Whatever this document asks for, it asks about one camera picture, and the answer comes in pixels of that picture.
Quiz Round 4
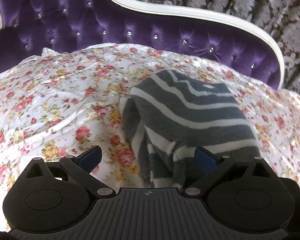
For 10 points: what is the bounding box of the grey white striped cardigan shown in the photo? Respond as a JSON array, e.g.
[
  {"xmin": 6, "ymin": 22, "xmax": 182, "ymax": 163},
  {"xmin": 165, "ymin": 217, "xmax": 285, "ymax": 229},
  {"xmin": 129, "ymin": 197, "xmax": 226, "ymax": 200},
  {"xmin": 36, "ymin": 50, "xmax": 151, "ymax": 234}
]
[{"xmin": 119, "ymin": 69, "xmax": 260, "ymax": 188}]

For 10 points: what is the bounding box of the floral bed cover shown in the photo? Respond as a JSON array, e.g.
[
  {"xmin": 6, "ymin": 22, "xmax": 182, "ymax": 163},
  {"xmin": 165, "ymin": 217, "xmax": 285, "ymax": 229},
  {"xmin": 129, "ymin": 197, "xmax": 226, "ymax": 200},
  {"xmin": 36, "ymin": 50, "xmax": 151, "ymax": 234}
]
[{"xmin": 0, "ymin": 44, "xmax": 300, "ymax": 231}]

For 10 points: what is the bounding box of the purple tufted chaise sofa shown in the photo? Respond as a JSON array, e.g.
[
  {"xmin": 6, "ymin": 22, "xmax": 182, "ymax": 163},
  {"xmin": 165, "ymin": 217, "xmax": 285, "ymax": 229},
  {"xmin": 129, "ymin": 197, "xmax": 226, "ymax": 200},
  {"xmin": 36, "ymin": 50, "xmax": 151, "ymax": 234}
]
[{"xmin": 0, "ymin": 0, "xmax": 285, "ymax": 89}]

